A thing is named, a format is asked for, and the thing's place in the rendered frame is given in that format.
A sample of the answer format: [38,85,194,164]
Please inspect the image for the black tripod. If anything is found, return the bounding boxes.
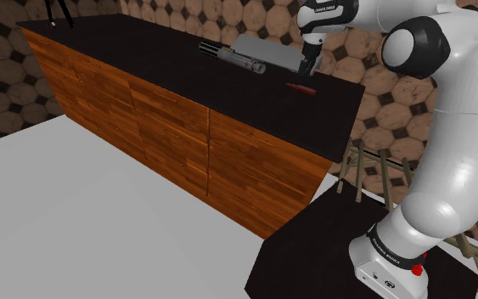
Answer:
[42,0,76,30]

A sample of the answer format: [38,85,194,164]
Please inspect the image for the wooden trestle frame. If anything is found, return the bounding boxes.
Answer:
[335,136,478,292]

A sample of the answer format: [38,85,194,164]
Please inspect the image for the grey flat box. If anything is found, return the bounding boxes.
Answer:
[230,33,306,74]

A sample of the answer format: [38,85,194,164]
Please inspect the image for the wooden chest of drawers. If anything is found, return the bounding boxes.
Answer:
[16,13,366,240]

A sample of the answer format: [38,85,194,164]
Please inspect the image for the red pen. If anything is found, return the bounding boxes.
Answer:
[284,82,318,97]

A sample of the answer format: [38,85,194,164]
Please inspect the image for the grey and black cylinder handle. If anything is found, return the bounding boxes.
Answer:
[198,40,267,75]

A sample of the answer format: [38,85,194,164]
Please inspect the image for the dark robot stand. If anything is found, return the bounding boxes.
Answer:
[244,179,478,299]

